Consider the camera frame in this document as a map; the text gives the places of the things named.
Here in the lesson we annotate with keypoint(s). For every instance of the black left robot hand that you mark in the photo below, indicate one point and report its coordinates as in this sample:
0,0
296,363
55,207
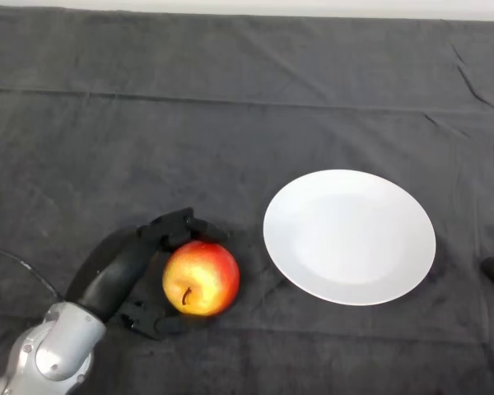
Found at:
115,271

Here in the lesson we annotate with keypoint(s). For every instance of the red yellow apple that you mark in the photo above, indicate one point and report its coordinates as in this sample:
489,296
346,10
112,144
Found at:
201,275

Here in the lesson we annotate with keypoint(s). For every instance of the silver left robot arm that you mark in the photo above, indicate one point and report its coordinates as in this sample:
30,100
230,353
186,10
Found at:
57,349

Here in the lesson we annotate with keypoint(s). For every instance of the white round plate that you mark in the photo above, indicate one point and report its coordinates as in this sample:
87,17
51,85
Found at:
350,238

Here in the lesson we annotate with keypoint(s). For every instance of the dark grey table cloth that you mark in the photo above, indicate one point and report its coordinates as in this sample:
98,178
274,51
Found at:
148,123

